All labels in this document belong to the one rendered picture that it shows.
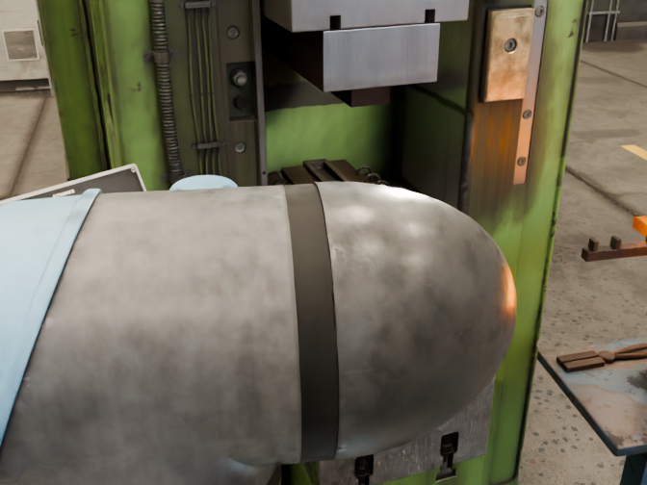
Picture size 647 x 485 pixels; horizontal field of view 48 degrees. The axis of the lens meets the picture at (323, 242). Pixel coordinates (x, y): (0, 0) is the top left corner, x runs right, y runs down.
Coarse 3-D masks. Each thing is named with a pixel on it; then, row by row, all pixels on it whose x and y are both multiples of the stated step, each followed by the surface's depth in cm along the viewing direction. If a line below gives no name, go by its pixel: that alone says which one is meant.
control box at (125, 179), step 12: (120, 168) 106; (132, 168) 106; (84, 180) 102; (96, 180) 103; (108, 180) 104; (120, 180) 105; (132, 180) 106; (36, 192) 98; (48, 192) 98; (60, 192) 99; (72, 192) 101; (108, 192) 104; (0, 204) 94
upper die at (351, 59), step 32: (288, 32) 128; (320, 32) 112; (352, 32) 113; (384, 32) 114; (416, 32) 116; (288, 64) 131; (320, 64) 115; (352, 64) 115; (384, 64) 117; (416, 64) 119
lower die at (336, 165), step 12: (288, 168) 164; (300, 168) 164; (312, 168) 161; (336, 168) 163; (348, 168) 163; (288, 180) 160; (300, 180) 158; (312, 180) 158; (324, 180) 155; (348, 180) 155; (360, 180) 157
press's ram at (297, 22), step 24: (264, 0) 121; (288, 0) 108; (312, 0) 108; (336, 0) 110; (360, 0) 111; (384, 0) 112; (408, 0) 113; (432, 0) 115; (456, 0) 116; (288, 24) 110; (312, 24) 110; (336, 24) 113; (360, 24) 112; (384, 24) 114; (408, 24) 116
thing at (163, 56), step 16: (160, 0) 113; (160, 16) 113; (160, 32) 114; (160, 48) 116; (160, 64) 117; (160, 80) 118; (160, 96) 119; (176, 144) 123; (176, 160) 124; (160, 176) 126; (176, 176) 125; (192, 176) 128
